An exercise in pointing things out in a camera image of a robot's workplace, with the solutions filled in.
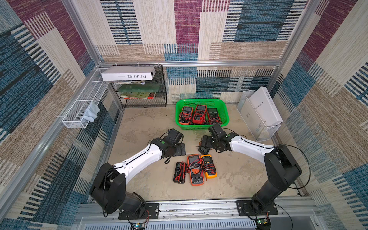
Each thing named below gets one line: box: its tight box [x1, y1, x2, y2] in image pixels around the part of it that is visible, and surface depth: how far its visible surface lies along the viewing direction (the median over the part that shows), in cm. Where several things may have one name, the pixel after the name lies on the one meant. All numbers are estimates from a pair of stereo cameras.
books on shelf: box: [118, 82, 162, 100], surface depth 101 cm
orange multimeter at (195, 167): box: [186, 154, 205, 187], surface depth 85 cm
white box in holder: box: [248, 86, 284, 127], surface depth 93 cm
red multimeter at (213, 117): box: [207, 107, 223, 125], surface depth 111 cm
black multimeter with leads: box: [173, 161, 187, 184], surface depth 85 cm
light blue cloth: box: [80, 101, 101, 124], surface depth 69 cm
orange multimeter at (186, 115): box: [179, 106, 194, 126], surface depth 105 cm
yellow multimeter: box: [200, 154, 218, 179], surface depth 86 cm
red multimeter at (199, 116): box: [192, 104, 208, 125], surface depth 104 cm
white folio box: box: [100, 65, 157, 82], surface depth 81 cm
